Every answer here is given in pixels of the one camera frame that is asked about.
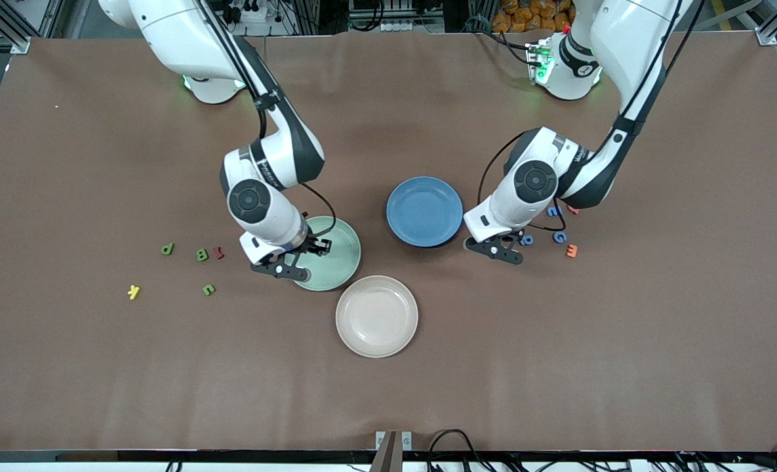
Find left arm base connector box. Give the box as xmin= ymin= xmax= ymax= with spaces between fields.
xmin=525 ymin=39 xmax=554 ymax=85

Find green plate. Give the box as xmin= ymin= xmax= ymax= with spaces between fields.
xmin=294 ymin=216 xmax=362 ymax=292

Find beige plate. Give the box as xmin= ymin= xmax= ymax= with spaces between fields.
xmin=335 ymin=275 xmax=419 ymax=359

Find blue plate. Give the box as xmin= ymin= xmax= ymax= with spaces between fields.
xmin=386 ymin=176 xmax=464 ymax=248

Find brown table cover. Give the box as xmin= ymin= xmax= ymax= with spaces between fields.
xmin=0 ymin=29 xmax=777 ymax=453

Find orange packets pile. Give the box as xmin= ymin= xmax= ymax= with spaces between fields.
xmin=492 ymin=0 xmax=576 ymax=33

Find white power strip with plugs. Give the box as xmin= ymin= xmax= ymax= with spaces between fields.
xmin=229 ymin=0 xmax=268 ymax=24

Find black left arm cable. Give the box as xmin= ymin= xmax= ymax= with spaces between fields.
xmin=478 ymin=0 xmax=705 ymax=232

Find looped black cable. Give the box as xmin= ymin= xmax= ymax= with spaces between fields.
xmin=428 ymin=429 xmax=490 ymax=472

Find grey metal table bracket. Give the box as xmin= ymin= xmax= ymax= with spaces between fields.
xmin=375 ymin=431 xmax=412 ymax=472

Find black cable bundle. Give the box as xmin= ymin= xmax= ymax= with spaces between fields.
xmin=644 ymin=441 xmax=777 ymax=472

